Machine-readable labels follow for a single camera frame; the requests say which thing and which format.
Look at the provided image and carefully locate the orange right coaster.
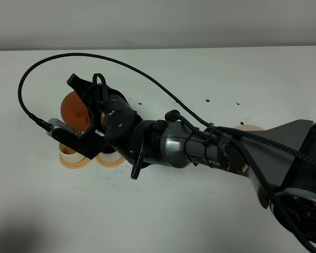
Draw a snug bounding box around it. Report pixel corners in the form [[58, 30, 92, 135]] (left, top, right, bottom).
[[96, 156, 125, 168]]

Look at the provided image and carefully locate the white right teacup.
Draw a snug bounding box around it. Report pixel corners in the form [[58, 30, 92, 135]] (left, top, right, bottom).
[[96, 145, 122, 163]]

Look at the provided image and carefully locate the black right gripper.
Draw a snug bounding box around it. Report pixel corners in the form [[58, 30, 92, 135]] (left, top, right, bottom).
[[67, 74, 150, 180]]

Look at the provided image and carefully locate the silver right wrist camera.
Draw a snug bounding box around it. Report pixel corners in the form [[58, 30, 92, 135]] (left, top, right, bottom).
[[47, 118, 109, 159]]

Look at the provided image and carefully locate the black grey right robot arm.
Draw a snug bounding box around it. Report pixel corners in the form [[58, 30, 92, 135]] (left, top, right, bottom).
[[67, 74, 316, 252]]

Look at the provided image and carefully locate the white teacup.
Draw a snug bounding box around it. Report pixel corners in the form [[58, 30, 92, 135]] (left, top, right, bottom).
[[58, 143, 85, 163], [96, 145, 122, 163]]

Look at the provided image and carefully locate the white left teacup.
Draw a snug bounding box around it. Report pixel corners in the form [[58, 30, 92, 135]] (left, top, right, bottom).
[[58, 143, 85, 163]]

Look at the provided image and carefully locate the cream teapot saucer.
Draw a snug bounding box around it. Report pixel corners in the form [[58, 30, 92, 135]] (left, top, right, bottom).
[[235, 124, 264, 131]]

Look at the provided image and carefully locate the black right camera cable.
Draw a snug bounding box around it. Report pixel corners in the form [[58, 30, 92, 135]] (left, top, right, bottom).
[[17, 52, 214, 130]]

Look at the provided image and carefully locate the orange left coaster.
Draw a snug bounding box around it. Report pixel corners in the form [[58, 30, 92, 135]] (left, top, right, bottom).
[[59, 154, 91, 169]]

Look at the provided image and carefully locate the brown clay teapot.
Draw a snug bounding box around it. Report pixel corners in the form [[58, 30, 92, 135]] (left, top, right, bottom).
[[61, 91, 91, 132]]

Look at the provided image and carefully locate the orange coaster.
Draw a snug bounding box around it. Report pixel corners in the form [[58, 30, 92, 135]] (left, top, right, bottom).
[[96, 156, 125, 168], [59, 154, 91, 169]]

